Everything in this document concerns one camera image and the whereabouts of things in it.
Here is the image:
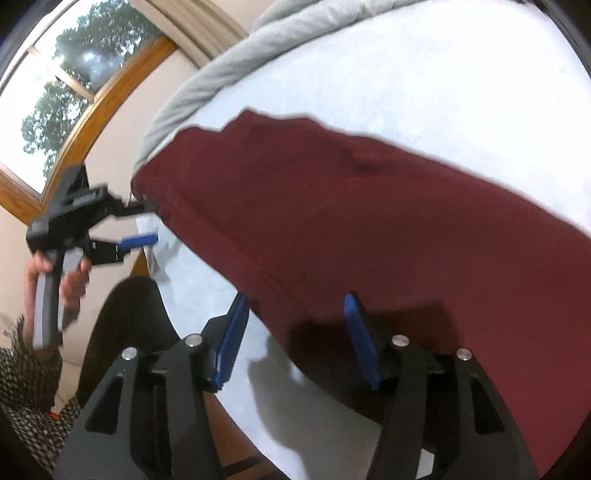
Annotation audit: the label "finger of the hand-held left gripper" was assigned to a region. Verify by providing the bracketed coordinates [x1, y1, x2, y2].
[89, 233, 159, 267]
[105, 193, 155, 219]

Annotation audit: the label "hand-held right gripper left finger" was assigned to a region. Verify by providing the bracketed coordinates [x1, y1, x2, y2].
[53, 292, 252, 480]

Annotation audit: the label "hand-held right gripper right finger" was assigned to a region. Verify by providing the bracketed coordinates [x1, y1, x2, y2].
[343, 292, 541, 480]

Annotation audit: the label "maroon pants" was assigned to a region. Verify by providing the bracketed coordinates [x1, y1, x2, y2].
[130, 108, 591, 480]

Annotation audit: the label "person's left forearm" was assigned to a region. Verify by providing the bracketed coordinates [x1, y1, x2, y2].
[0, 314, 83, 437]

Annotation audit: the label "person's left hand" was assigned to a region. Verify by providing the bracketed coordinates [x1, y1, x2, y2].
[24, 253, 92, 331]

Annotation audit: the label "person's leg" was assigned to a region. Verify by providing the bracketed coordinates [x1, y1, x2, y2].
[75, 277, 182, 408]

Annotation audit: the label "grey blanket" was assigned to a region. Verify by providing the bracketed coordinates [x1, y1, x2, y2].
[133, 0, 432, 172]

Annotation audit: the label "wood framed window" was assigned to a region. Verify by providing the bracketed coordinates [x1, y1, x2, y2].
[0, 0, 180, 206]

